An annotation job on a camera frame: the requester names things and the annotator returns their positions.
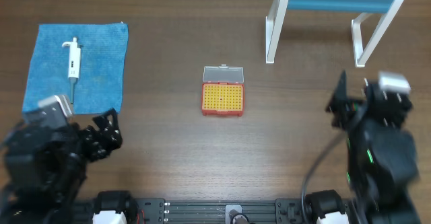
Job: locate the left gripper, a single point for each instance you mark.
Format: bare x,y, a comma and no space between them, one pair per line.
70,140

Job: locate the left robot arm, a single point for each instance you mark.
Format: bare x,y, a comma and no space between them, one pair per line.
33,170

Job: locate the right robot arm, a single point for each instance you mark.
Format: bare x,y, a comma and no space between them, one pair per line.
384,163

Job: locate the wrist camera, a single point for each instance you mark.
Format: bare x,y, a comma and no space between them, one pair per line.
393,82
50,111

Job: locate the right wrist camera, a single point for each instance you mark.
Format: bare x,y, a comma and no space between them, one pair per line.
393,82

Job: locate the blue cloth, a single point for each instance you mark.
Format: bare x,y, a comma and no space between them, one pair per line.
101,66

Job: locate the mounting rail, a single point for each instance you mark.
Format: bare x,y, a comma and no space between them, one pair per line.
202,210

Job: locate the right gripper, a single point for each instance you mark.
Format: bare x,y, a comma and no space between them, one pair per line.
384,108

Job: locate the red and yellow tip box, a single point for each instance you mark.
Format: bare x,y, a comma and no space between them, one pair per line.
222,98

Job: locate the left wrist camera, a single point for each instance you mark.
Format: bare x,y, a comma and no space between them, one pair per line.
50,111

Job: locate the white pipette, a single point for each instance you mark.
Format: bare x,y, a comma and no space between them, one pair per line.
74,61

